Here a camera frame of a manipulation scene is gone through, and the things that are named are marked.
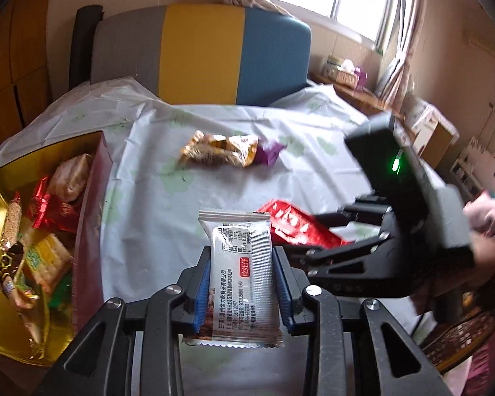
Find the wicker stool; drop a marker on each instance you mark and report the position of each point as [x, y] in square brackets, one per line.
[458, 338]

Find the yellow cracker packet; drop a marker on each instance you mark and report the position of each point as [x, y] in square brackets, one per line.
[47, 260]

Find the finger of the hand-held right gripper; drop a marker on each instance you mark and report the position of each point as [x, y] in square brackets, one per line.
[354, 214]
[346, 251]

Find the wicker tissue box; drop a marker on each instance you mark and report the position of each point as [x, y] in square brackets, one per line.
[344, 74]

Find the dark brown snack packet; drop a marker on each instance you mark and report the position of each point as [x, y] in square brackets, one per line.
[6, 268]

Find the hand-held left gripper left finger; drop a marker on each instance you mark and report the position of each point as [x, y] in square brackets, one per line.
[202, 297]

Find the wooden desk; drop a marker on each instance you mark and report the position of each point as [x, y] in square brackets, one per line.
[354, 97]

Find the white storage rack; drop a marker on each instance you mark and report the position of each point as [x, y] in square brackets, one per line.
[474, 169]

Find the shiny dark red snack packet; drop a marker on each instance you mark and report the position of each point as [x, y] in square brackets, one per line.
[53, 210]

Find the long bright red snack packet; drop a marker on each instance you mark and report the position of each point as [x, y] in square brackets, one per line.
[293, 225]

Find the wooden wardrobe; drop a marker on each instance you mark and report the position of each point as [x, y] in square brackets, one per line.
[8, 70]

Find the cardboard box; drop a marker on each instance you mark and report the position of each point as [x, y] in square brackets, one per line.
[435, 140]

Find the dark red quilted jacket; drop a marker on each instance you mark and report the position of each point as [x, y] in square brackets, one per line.
[491, 371]

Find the beige cracker packet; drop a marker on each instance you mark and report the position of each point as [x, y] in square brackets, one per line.
[72, 177]

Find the gold gift box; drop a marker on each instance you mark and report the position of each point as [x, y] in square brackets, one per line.
[95, 222]

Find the white green printed tablecloth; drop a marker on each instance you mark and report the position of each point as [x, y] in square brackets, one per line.
[148, 165]

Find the grey yellow blue chair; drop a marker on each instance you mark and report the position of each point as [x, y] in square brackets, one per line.
[198, 53]

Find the gold brown snack packet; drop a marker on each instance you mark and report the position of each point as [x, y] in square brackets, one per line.
[214, 148]

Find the purple snack packet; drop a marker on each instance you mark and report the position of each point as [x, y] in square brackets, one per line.
[270, 152]

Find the white nut bar packet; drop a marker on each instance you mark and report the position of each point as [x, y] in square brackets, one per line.
[239, 272]

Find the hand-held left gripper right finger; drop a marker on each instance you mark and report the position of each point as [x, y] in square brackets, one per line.
[282, 293]

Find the rice bar packet red ends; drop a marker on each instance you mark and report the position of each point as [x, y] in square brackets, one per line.
[12, 222]

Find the person's right hand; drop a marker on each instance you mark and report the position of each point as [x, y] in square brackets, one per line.
[489, 218]

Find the green snack packet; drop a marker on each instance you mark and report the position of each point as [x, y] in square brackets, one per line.
[60, 293]

